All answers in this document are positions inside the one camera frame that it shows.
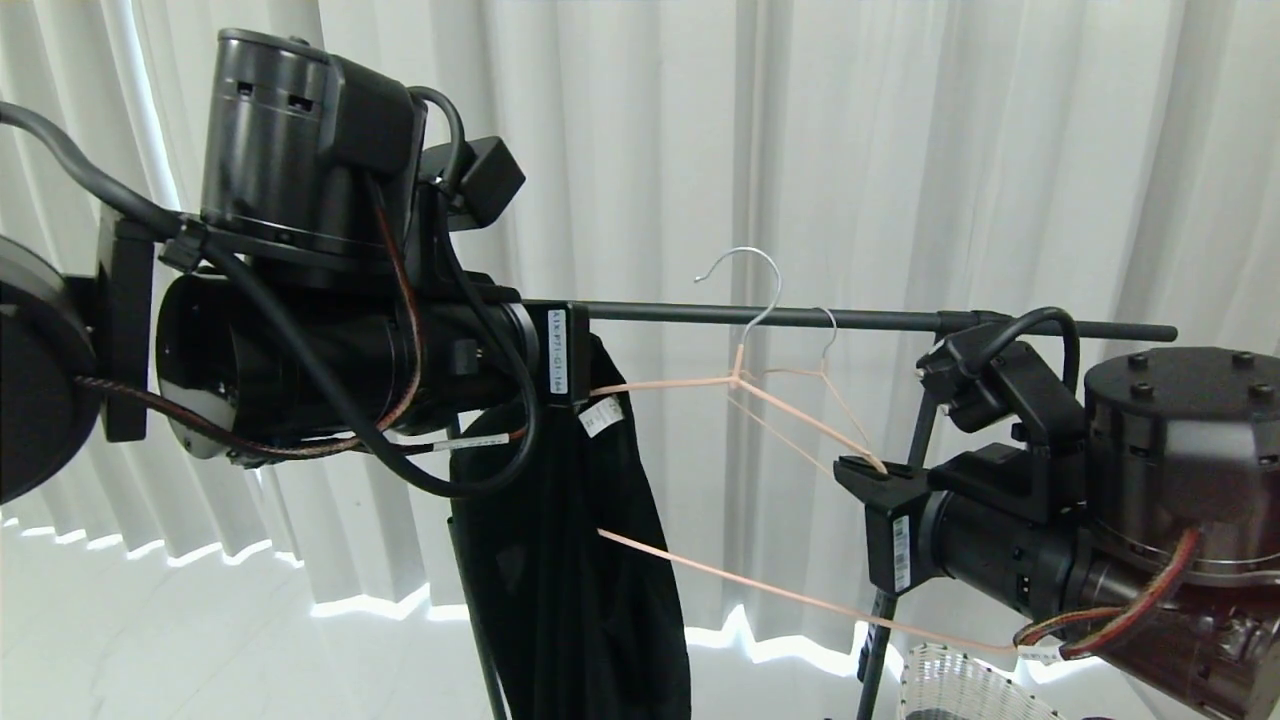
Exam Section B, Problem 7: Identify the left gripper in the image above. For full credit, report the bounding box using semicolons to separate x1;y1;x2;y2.
153;272;592;471

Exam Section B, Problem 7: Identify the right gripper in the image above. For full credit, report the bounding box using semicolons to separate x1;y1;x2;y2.
863;443;1096;621

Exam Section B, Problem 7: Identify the pink clothes hanger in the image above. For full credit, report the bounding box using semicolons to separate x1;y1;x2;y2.
590;247;1021;656
765;307;886;471

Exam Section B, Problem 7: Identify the black garment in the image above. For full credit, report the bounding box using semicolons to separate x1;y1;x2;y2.
448;335;693;720

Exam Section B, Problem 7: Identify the white laundry basket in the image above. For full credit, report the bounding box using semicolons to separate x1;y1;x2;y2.
898;643;1063;720

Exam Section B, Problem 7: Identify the black clothes rack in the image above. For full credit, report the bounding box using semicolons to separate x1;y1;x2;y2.
448;298;1179;720

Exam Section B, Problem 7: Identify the white curtain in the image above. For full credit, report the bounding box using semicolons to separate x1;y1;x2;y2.
0;0;1280;691

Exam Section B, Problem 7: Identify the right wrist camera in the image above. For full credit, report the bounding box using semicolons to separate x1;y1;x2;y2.
915;322;1086;456

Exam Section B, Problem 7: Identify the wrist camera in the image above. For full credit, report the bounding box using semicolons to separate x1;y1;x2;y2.
915;322;1086;456
420;135;527;301

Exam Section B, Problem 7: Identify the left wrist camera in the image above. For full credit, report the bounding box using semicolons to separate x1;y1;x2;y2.
420;135;527;301

